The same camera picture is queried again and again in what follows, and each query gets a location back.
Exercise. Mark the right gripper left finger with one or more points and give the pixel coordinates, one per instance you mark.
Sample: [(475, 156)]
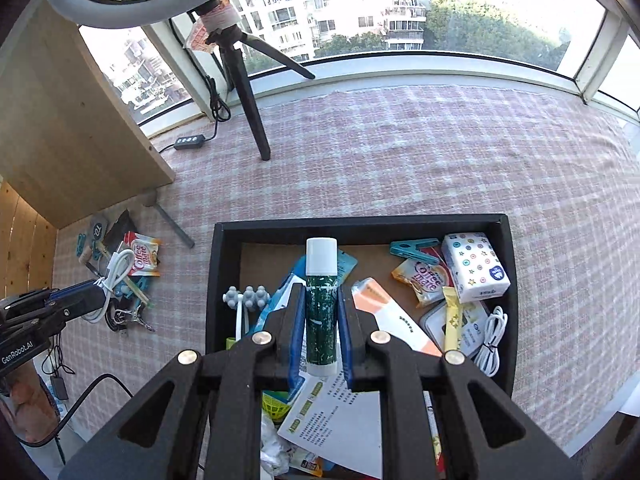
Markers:
[(199, 416)]

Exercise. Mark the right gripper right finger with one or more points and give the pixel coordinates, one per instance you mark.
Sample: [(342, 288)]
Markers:
[(442, 417)]

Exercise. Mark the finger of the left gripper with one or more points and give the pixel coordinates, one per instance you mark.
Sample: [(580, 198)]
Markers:
[(79, 299), (21, 304)]

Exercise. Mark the yellow plastic shuttlecock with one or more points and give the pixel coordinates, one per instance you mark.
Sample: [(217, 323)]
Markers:
[(276, 404)]

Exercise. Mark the green white glue stick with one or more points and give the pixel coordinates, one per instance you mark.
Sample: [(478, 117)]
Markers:
[(320, 301)]

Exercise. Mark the teal clothespin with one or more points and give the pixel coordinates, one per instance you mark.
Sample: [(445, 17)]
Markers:
[(414, 249), (80, 244)]

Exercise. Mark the chopsticks in paper sleeve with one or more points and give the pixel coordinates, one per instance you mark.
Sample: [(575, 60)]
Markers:
[(117, 271)]

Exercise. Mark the grey round-logo sachet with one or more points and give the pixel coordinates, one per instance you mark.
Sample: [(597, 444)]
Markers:
[(98, 227)]

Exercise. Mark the red white coffee sachet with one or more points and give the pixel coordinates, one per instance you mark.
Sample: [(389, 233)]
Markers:
[(146, 251)]

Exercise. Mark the black foil pouch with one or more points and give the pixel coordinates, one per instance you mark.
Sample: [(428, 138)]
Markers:
[(115, 235)]

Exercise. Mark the yellow stick sachet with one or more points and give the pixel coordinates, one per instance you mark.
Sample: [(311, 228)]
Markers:
[(453, 319)]

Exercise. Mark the metal spoon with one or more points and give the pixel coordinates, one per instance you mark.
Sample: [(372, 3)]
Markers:
[(149, 199)]

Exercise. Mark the grey massage roller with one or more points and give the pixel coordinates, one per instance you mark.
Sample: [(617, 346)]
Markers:
[(245, 302)]

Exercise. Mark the white paper receipt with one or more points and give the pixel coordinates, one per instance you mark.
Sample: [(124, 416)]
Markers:
[(335, 423)]

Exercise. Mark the white orange tube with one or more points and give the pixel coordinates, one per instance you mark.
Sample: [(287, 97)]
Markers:
[(369, 296)]

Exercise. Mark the white patterned tissue pack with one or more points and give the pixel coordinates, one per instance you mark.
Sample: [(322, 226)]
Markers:
[(477, 272)]

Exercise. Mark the black storage tray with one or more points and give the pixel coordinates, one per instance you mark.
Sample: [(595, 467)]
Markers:
[(263, 253)]

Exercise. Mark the pink checked tablecloth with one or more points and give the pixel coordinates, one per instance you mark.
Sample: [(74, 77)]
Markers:
[(564, 173)]

